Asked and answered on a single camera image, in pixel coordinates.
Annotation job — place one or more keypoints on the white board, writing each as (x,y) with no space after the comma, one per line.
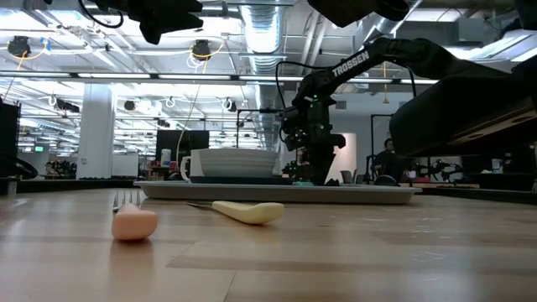
(125,165)

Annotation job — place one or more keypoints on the white canister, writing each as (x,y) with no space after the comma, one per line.
(165,157)

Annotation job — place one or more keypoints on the black metal table frame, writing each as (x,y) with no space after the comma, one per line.
(63,184)

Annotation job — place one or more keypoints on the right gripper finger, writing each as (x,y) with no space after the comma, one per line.
(327,163)
(317,165)

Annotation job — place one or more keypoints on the dark teal plate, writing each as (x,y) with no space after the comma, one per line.
(243,180)

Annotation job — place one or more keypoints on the person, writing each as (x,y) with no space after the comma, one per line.
(388,163)

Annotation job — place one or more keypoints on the silver ventilation duct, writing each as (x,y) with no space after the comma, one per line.
(263,38)

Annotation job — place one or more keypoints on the black standing screen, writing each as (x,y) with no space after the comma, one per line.
(182,144)

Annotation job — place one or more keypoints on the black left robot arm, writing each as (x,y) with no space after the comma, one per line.
(159,17)

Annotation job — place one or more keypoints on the white structural column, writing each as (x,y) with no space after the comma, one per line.
(96,130)

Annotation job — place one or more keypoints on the grey plastic tray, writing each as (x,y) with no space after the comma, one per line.
(272,194)

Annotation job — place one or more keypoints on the white ribbed bowl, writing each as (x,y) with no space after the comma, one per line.
(237,163)

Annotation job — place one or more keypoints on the white mug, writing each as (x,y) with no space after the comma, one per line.
(195,165)

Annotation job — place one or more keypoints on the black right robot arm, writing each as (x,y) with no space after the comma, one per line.
(377,50)

